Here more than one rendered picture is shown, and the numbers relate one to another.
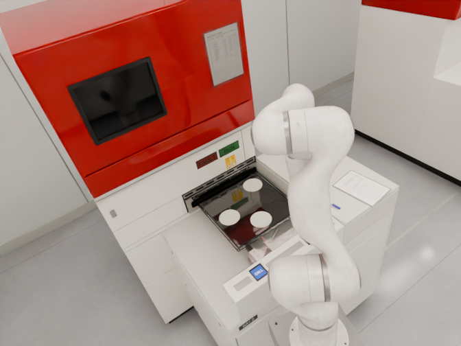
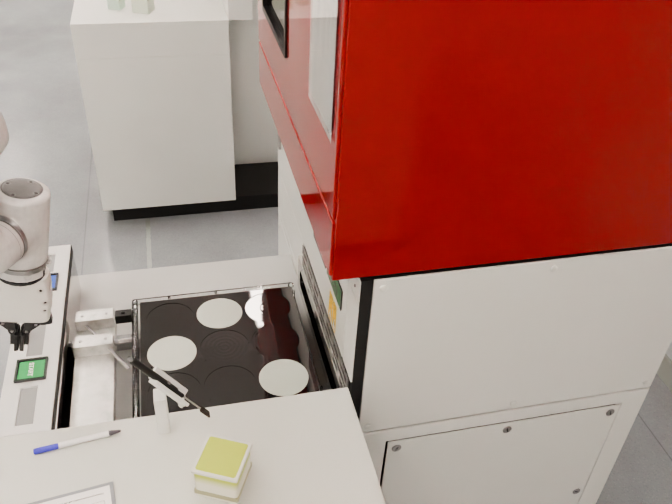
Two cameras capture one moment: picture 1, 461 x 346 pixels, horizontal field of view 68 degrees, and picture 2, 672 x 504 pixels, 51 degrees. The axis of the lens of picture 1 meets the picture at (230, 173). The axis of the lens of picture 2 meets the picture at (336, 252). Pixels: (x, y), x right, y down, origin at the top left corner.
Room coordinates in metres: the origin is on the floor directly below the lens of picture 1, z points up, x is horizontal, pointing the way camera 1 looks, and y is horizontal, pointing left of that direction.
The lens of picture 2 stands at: (1.58, -1.05, 1.95)
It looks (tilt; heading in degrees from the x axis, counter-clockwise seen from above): 37 degrees down; 101
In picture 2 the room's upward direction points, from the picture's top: 4 degrees clockwise
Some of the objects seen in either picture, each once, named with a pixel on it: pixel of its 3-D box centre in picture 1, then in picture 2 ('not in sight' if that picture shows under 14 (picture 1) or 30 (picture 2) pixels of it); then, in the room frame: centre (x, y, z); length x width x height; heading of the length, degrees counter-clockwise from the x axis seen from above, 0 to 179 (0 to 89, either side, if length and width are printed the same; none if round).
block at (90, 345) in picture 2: (272, 247); (93, 344); (0.90, -0.12, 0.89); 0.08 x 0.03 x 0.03; 26
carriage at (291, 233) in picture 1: (287, 242); (94, 381); (0.93, -0.18, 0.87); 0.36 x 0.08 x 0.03; 116
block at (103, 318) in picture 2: (257, 257); (95, 319); (0.86, -0.04, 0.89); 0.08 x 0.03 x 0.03; 26
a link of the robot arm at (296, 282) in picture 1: (304, 290); not in sight; (0.49, -0.14, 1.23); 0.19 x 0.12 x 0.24; 79
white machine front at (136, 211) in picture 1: (186, 183); (311, 237); (1.28, 0.22, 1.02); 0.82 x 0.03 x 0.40; 116
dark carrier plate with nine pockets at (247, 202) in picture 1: (247, 206); (224, 347); (1.16, -0.05, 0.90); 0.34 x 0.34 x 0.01; 26
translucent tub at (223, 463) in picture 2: not in sight; (223, 469); (1.29, -0.41, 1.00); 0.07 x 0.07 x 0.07; 0
